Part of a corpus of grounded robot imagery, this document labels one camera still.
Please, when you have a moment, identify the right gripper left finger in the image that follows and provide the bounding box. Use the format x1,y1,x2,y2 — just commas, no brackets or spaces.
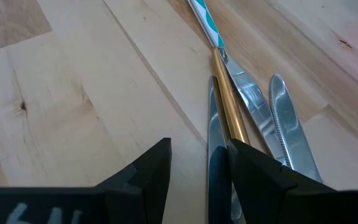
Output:
0,137,173,224

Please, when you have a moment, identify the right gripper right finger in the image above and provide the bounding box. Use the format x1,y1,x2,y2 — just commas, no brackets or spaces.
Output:
227,138,358,224

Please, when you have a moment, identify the cream handled knife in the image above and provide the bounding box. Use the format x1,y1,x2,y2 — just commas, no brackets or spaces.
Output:
268,73,324,184

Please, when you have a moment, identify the teal patterned handle knife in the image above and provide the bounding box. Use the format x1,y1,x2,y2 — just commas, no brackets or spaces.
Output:
208,75,245,224

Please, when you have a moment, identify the gold knife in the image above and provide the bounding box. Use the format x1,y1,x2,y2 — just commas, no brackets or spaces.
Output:
211,46,251,146

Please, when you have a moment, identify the silver spoon utensil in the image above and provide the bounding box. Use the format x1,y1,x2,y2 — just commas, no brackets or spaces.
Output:
186,0,287,166

